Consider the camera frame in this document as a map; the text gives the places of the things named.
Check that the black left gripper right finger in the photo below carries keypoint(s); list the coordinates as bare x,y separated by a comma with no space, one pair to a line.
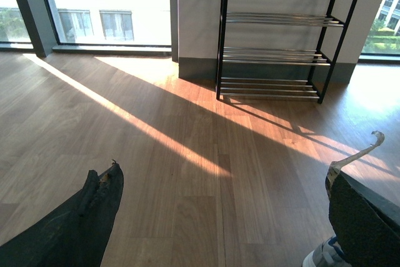
365,223

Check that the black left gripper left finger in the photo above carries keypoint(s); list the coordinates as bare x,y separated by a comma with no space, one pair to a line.
77,232

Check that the grey sneaker arm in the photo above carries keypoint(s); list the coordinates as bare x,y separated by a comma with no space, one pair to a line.
328,253

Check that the black metal shoe rack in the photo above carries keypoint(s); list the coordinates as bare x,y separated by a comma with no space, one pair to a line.
280,49

